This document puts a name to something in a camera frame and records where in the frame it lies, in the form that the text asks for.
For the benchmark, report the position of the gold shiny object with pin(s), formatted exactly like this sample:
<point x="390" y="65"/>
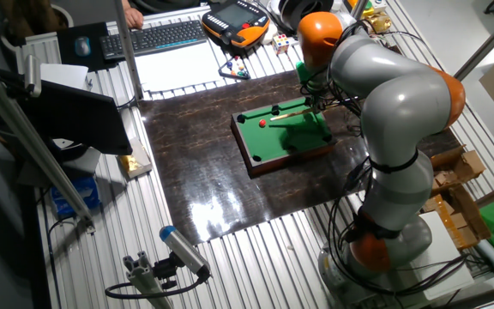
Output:
<point x="377" y="21"/>

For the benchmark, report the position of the flat cardboard box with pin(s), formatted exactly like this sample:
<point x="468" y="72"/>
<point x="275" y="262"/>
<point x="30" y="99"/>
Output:
<point x="461" y="219"/>

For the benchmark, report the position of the aluminium frame beam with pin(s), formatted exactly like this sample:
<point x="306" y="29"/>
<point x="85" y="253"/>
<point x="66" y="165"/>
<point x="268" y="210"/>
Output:
<point x="28" y="141"/>

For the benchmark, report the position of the grey computer mouse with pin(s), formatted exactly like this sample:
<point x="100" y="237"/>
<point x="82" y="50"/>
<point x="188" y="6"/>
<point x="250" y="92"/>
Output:
<point x="82" y="46"/>

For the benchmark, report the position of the wooden pool cue black butt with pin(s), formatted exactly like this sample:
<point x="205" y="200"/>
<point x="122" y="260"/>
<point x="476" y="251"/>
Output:
<point x="290" y="114"/>

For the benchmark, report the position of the black triangle ball rack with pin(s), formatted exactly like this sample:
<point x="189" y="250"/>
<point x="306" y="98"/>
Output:
<point x="232" y="77"/>

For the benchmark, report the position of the mini green felt pool table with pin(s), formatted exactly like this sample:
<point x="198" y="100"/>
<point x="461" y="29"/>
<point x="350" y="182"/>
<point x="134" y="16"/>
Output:
<point x="285" y="137"/>

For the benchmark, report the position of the red pool ball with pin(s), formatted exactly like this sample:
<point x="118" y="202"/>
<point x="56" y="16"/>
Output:
<point x="262" y="123"/>

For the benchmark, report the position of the blue packet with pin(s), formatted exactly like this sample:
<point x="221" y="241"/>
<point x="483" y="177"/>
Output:
<point x="75" y="195"/>

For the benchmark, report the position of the black mouse pad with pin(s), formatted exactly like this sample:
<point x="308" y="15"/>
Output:
<point x="67" y="58"/>

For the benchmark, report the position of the black keyboard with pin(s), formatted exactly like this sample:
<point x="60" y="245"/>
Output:
<point x="152" y="38"/>

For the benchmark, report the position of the person forearm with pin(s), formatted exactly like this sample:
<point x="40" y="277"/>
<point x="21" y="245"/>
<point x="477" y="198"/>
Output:
<point x="125" y="3"/>

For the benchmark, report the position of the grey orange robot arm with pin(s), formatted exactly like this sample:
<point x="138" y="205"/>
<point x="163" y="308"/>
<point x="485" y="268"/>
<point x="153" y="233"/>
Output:
<point x="401" y="107"/>

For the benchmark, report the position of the black monitor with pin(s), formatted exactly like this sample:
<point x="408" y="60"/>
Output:
<point x="80" y="120"/>

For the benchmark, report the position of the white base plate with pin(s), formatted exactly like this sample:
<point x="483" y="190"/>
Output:
<point x="440" y="257"/>

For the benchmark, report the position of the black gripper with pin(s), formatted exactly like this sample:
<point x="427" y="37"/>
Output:
<point x="315" y="92"/>

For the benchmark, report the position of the dark marble pattern board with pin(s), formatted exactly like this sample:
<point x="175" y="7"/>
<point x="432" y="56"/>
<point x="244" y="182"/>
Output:
<point x="208" y="171"/>

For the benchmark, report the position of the orange black teach pendant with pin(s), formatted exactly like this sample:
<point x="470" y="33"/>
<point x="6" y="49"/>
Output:
<point x="236" y="21"/>

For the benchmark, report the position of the open cardboard box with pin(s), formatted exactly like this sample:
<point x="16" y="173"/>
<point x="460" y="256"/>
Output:
<point x="457" y="165"/>

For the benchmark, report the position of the pale rolled sheet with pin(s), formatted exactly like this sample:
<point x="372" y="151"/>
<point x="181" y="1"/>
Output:
<point x="493" y="257"/>

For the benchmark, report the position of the black round spool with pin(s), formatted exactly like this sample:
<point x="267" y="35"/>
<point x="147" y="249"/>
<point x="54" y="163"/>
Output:
<point x="307" y="8"/>

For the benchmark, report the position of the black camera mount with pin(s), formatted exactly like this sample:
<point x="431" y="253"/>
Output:
<point x="165" y="270"/>

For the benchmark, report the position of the rubiks cube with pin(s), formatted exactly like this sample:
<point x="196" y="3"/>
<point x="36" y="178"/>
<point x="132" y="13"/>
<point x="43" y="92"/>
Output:
<point x="281" y="44"/>

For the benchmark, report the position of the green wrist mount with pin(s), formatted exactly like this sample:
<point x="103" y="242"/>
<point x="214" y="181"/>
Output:
<point x="303" y="73"/>

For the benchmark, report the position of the white egg shaped object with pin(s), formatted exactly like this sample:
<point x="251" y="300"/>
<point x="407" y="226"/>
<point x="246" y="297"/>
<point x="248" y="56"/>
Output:
<point x="268" y="38"/>

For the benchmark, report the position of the aluminium upright pole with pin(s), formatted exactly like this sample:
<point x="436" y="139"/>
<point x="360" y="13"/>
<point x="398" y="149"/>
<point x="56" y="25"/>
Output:
<point x="127" y="51"/>

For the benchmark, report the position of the box with gold foil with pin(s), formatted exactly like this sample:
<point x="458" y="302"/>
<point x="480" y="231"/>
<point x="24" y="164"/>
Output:
<point x="133" y="161"/>

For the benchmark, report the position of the large white paper sheet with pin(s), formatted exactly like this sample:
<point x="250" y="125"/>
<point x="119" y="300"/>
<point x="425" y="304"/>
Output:
<point x="178" y="68"/>

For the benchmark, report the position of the small white paper sheet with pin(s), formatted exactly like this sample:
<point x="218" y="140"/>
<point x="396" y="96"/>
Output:
<point x="64" y="75"/>

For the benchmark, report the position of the short aluminium profile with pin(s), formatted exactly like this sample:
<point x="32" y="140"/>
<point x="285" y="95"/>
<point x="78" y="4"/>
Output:
<point x="144" y="279"/>

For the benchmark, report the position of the silver bar camera blue end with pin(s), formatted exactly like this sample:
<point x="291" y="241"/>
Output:
<point x="184" y="251"/>

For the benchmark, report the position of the person hand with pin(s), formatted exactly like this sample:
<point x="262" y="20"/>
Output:
<point x="134" y="18"/>

